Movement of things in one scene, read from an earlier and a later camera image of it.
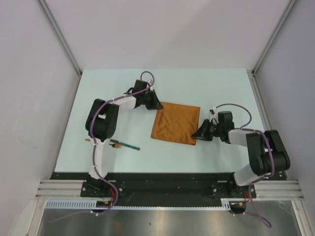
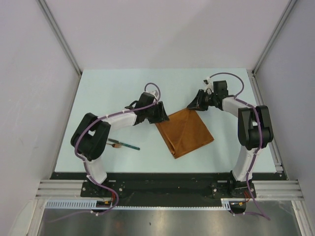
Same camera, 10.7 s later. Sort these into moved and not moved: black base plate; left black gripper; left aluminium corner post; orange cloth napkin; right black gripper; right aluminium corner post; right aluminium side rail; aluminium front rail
Moved: left black gripper; orange cloth napkin; right black gripper
Not moved: right aluminium corner post; right aluminium side rail; aluminium front rail; left aluminium corner post; black base plate
